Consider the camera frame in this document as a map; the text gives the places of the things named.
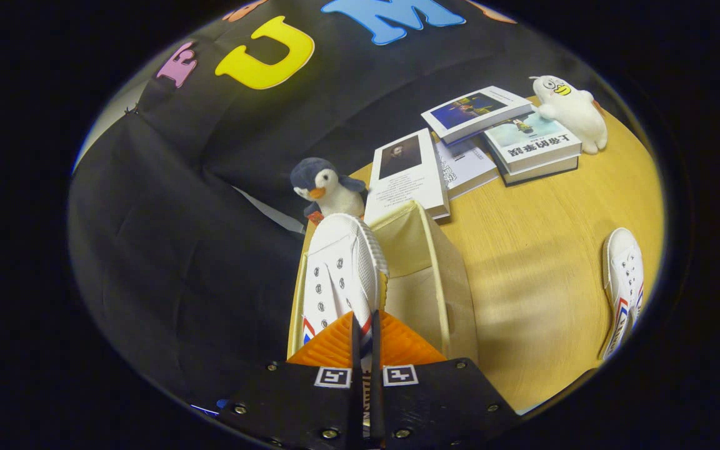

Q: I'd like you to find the dark grey book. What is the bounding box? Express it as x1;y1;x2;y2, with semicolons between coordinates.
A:
499;156;581;187

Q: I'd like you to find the white duck plush toy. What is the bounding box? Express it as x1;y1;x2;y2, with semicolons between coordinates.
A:
529;75;609;155

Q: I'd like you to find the white canvas shoe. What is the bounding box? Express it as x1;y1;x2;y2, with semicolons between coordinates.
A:
301;212;391;432
599;227;645;361

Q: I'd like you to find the white book with text cover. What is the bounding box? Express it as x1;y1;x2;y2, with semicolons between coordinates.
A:
435;139;499;199

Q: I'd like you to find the black backdrop cloth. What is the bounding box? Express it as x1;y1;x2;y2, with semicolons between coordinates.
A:
67;0;623;407

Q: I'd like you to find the thick book with sky cover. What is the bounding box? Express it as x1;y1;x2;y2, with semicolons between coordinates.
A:
482;112;583;174

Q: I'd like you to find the beige fabric storage box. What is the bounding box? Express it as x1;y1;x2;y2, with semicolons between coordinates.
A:
286;200;479;363

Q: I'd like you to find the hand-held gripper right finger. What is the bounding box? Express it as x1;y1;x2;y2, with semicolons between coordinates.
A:
370;311;521;450

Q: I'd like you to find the book with blue cover picture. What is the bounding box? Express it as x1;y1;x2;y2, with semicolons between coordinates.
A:
421;86;534;146

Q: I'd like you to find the white book with portrait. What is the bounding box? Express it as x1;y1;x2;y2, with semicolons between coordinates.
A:
363;128;451;224

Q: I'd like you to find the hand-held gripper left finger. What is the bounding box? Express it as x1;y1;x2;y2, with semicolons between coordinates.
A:
217;311;364;450

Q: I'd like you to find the blue white object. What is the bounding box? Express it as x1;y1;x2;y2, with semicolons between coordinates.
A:
190;399;231;418

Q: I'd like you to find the penguin plush toy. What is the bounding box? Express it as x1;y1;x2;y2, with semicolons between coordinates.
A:
289;157;368;226

